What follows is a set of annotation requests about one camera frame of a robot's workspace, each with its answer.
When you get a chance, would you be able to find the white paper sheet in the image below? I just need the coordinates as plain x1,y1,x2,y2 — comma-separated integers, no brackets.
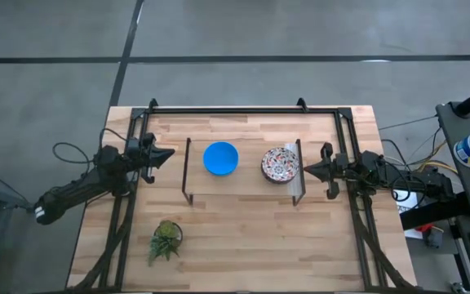
392,189,422,240

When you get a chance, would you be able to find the small potted green plant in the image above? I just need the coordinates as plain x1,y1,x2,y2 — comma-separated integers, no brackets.
147,219,184,267

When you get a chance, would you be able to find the black cable loop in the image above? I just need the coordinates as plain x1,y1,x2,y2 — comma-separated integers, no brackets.
51,141,94,166

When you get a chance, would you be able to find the floral mini bowl orange blue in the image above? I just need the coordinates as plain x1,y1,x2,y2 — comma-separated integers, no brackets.
263,176,297,185
260,146,300,182

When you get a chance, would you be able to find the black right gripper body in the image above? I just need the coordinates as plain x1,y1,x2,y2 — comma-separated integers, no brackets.
319,141,349,201

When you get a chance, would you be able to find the black rack with clear shelf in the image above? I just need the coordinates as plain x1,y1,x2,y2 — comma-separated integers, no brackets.
180,137,307,207

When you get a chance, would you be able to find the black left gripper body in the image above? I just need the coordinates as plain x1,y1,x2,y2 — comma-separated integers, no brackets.
124,131,157,185

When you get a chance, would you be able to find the black aluminium rig frame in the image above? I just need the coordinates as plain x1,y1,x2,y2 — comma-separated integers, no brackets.
66,96,418,293

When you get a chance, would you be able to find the yellow cable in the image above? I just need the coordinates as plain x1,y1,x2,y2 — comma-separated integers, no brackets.
416,140,459,175

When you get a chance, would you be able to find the blue plastic bowl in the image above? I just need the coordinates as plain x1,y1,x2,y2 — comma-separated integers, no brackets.
202,140,240,177

